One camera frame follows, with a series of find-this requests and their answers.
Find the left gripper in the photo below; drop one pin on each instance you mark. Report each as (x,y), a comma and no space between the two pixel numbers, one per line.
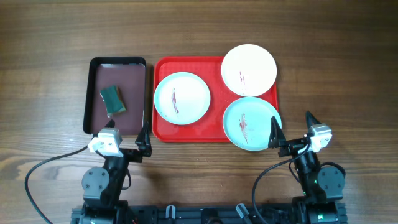
(144,142)

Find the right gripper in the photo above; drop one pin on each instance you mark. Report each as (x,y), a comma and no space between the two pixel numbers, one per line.
(293,146)

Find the green yellow sponge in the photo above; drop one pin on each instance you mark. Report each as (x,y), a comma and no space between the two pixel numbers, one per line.
(112,100)

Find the light blue plate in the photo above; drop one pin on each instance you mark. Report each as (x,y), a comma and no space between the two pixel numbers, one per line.
(182,98)
(247,123)

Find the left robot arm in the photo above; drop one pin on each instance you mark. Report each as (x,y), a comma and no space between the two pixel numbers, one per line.
(103,185)

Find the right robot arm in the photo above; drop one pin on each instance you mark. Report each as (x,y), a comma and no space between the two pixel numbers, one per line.
(322,183)

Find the black water tray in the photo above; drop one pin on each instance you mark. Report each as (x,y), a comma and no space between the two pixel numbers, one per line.
(128,74)

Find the red plastic tray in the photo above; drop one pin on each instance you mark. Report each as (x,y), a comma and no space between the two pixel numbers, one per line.
(209,128)

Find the white plate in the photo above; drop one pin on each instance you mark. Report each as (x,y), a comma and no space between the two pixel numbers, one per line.
(249,70)

